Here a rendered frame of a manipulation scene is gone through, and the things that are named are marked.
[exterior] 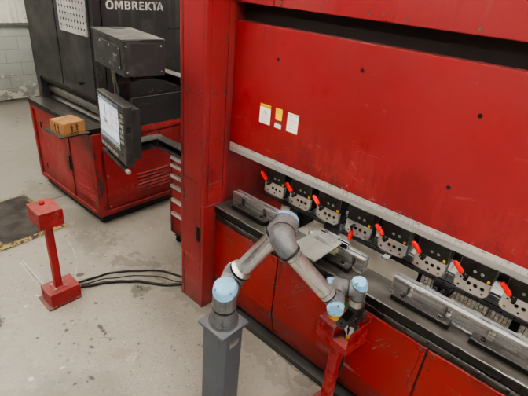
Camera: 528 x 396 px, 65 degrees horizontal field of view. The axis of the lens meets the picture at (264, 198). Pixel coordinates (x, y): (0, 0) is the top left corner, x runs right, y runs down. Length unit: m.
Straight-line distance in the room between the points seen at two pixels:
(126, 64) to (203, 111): 0.51
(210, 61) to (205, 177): 0.73
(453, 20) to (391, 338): 1.51
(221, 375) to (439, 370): 1.06
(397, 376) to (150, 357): 1.57
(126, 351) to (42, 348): 0.55
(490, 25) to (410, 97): 0.40
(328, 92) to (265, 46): 0.48
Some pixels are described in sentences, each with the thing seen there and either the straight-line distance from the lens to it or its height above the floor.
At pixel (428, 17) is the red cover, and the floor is 2.20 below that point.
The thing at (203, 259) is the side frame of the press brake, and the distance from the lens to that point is 3.04.
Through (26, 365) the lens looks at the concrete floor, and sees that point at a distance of 3.19.
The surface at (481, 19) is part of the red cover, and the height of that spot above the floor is 2.22.
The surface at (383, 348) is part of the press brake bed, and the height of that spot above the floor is 0.61.
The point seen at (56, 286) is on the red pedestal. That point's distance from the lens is 3.50.
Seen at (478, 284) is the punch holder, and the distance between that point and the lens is 2.11.
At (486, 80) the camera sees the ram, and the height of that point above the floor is 2.01.
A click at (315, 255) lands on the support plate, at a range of 2.24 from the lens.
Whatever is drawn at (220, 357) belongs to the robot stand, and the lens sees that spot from 2.17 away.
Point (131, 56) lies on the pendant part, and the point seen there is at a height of 1.86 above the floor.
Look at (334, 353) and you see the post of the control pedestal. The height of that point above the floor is 0.56.
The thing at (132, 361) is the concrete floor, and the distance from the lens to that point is 3.03.
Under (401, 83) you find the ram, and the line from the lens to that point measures 1.99.
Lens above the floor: 2.27
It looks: 28 degrees down
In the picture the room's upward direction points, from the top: 6 degrees clockwise
